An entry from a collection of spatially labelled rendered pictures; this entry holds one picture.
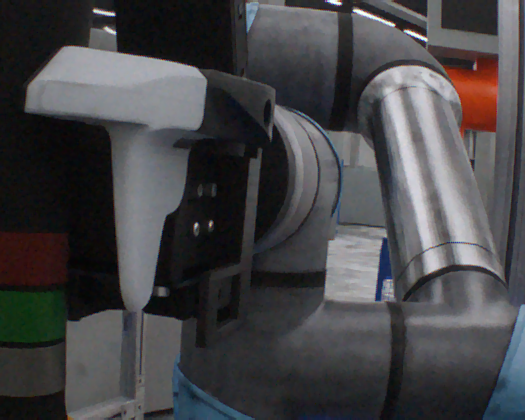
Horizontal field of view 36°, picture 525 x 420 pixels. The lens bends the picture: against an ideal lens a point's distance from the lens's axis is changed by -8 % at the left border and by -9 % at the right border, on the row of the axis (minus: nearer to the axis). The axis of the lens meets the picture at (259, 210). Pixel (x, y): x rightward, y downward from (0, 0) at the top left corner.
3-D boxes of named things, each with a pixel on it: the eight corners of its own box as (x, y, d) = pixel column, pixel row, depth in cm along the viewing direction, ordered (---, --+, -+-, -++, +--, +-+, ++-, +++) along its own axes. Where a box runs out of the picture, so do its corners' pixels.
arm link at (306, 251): (342, 261, 51) (355, 117, 51) (311, 281, 40) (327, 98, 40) (214, 247, 53) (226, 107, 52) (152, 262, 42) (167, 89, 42)
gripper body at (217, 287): (208, 354, 24) (290, 302, 36) (234, 53, 24) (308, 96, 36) (-10, 313, 26) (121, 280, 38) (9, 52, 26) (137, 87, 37)
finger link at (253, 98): (264, 136, 20) (275, 148, 29) (269, 72, 20) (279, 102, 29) (71, 124, 20) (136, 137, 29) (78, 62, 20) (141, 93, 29)
